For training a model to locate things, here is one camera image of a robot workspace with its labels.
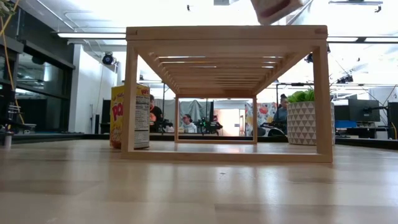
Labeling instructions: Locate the black tripod stand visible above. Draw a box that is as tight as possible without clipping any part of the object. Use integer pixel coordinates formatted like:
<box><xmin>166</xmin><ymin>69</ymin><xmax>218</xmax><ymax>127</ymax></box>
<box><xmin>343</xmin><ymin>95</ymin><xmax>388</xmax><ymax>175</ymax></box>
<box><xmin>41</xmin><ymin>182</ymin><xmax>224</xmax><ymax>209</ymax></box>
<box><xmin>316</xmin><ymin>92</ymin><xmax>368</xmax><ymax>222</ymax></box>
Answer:
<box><xmin>158</xmin><ymin>82</ymin><xmax>174</xmax><ymax>133</ymax></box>

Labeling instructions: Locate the ceiling light bar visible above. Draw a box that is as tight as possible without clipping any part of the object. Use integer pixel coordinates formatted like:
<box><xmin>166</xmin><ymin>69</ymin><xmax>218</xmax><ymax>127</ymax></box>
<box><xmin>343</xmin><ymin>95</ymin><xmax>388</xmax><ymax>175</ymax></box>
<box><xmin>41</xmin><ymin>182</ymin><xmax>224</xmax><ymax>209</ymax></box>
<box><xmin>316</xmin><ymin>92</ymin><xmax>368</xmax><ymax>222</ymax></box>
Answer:
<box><xmin>57</xmin><ymin>32</ymin><xmax>127</xmax><ymax>40</ymax></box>

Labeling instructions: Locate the thin yellow cord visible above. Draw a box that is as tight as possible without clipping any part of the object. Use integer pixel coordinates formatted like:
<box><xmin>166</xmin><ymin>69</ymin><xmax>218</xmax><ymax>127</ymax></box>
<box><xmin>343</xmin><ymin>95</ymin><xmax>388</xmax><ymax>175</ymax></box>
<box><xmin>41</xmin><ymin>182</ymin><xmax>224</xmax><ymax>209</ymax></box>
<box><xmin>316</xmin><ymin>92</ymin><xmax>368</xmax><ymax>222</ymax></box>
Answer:
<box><xmin>0</xmin><ymin>0</ymin><xmax>25</xmax><ymax>125</ymax></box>

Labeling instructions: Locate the wooden slatted shelf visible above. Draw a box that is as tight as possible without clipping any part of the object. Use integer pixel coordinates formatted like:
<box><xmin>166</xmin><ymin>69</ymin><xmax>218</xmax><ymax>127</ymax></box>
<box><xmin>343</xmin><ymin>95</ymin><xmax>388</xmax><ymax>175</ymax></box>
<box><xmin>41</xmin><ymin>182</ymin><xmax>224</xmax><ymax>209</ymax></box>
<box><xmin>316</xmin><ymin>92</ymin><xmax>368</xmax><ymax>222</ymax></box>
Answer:
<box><xmin>120</xmin><ymin>24</ymin><xmax>334</xmax><ymax>164</ymax></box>

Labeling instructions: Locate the black office chair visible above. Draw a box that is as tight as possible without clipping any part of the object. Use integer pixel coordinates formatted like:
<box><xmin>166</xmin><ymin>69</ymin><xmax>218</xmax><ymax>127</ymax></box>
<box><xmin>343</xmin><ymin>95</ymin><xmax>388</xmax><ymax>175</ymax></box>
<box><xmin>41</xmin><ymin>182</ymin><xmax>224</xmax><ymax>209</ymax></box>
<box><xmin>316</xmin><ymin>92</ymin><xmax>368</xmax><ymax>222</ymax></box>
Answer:
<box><xmin>257</xmin><ymin>123</ymin><xmax>287</xmax><ymax>138</ymax></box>

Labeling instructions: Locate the succulent in white patterned pot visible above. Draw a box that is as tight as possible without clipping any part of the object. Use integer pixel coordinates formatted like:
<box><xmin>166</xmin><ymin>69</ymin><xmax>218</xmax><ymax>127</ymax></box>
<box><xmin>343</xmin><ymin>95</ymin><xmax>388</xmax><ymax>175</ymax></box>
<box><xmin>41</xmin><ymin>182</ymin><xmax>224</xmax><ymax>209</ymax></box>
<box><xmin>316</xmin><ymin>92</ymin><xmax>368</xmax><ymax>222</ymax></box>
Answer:
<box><xmin>286</xmin><ymin>88</ymin><xmax>336</xmax><ymax>146</ymax></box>

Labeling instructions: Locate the grey curtain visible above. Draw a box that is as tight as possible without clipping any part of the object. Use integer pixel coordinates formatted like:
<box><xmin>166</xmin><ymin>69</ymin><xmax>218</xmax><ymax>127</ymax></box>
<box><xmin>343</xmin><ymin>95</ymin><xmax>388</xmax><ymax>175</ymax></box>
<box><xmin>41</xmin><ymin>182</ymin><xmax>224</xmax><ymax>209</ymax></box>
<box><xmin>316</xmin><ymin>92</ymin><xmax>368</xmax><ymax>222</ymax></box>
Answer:
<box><xmin>161</xmin><ymin>99</ymin><xmax>215</xmax><ymax>133</ymax></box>

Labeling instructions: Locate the black cabinet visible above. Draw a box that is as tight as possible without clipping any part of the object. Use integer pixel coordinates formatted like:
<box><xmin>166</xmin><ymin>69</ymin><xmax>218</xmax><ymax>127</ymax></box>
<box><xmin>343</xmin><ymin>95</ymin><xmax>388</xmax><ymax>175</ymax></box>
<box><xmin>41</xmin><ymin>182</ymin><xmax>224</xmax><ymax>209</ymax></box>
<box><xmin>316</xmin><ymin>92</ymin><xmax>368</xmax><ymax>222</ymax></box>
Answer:
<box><xmin>99</xmin><ymin>99</ymin><xmax>112</xmax><ymax>134</ymax></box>

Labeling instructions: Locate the blue box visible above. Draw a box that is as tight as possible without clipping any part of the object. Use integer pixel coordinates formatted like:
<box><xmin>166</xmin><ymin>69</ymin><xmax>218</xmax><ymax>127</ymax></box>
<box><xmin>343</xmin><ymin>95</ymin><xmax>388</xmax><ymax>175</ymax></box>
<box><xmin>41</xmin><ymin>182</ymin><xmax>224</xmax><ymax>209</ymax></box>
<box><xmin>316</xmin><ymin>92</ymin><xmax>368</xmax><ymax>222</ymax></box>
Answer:
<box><xmin>335</xmin><ymin>120</ymin><xmax>358</xmax><ymax>129</ymax></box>

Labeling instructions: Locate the black computer monitor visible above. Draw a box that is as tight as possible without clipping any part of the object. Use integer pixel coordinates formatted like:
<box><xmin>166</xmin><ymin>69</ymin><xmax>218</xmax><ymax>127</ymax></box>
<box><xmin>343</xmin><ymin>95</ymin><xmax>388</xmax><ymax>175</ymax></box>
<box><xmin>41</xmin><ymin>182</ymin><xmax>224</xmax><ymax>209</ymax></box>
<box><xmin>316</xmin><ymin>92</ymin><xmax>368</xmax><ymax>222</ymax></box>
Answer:
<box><xmin>348</xmin><ymin>98</ymin><xmax>381</xmax><ymax>123</ymax></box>
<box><xmin>387</xmin><ymin>101</ymin><xmax>398</xmax><ymax>139</ymax></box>

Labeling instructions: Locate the bushy green plant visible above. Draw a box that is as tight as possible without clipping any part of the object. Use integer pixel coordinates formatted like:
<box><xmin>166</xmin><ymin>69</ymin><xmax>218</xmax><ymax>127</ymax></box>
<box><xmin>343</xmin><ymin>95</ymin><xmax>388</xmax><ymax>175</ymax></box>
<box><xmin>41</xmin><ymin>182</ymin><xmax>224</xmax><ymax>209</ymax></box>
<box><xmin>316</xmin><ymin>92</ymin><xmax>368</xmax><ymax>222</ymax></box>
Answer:
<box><xmin>0</xmin><ymin>0</ymin><xmax>16</xmax><ymax>17</ymax></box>

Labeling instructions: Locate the colourful patterned cloth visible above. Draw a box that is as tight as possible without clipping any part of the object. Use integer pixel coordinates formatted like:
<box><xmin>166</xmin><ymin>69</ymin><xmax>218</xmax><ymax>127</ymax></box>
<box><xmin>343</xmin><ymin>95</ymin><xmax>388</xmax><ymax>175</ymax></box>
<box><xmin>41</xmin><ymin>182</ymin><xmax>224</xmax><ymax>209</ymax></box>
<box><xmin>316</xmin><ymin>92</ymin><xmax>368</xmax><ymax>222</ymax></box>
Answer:
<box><xmin>244</xmin><ymin>101</ymin><xmax>277</xmax><ymax>137</ymax></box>

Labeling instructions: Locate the person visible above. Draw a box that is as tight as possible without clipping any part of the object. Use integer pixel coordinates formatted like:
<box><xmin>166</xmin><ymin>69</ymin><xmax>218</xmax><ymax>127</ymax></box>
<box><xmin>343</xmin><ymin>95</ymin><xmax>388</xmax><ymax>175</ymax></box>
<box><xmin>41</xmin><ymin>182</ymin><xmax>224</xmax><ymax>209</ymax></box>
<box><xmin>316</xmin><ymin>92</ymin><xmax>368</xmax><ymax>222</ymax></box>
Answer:
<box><xmin>182</xmin><ymin>114</ymin><xmax>198</xmax><ymax>134</ymax></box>
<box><xmin>272</xmin><ymin>93</ymin><xmax>289</xmax><ymax>125</ymax></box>
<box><xmin>149</xmin><ymin>94</ymin><xmax>163</xmax><ymax>133</ymax></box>

